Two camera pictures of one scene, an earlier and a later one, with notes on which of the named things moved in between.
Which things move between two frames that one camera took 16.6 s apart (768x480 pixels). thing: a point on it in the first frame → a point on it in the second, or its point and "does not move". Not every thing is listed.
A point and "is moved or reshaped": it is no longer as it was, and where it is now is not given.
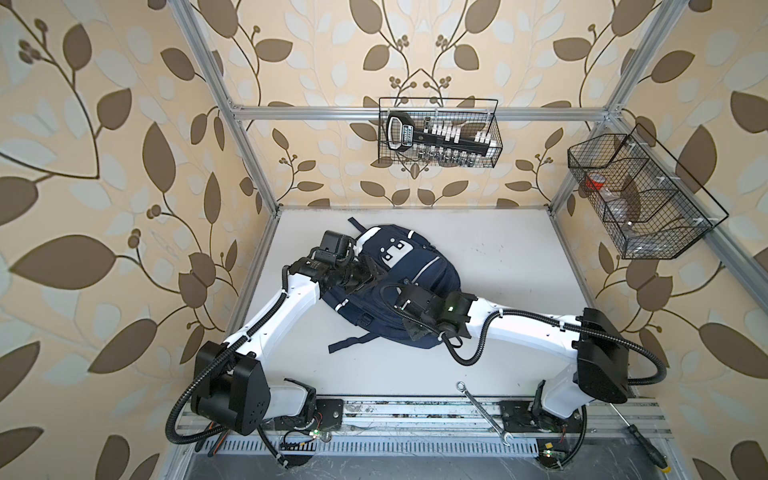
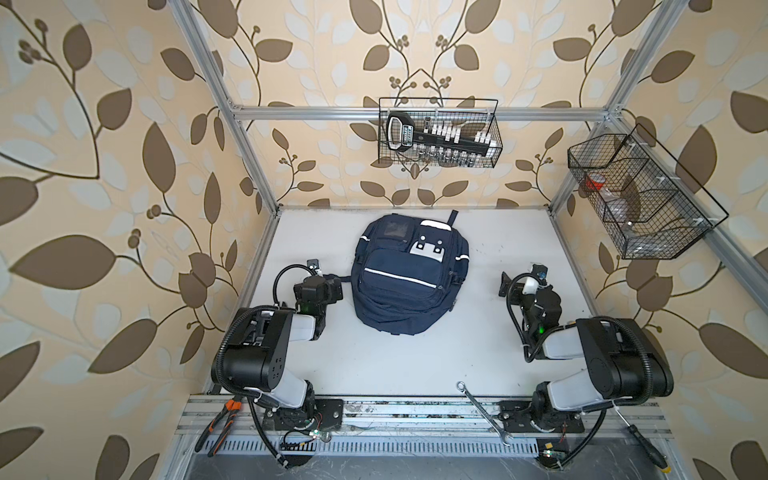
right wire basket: (651, 206) does not move
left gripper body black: (354, 275) → (331, 294)
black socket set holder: (438, 144) does not move
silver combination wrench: (461, 386) does not move
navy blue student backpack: (404, 254) is moved or reshaped
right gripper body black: (415, 330) → (528, 321)
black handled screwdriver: (656, 456) does not move
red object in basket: (593, 184) does not move
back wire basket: (449, 132) does not move
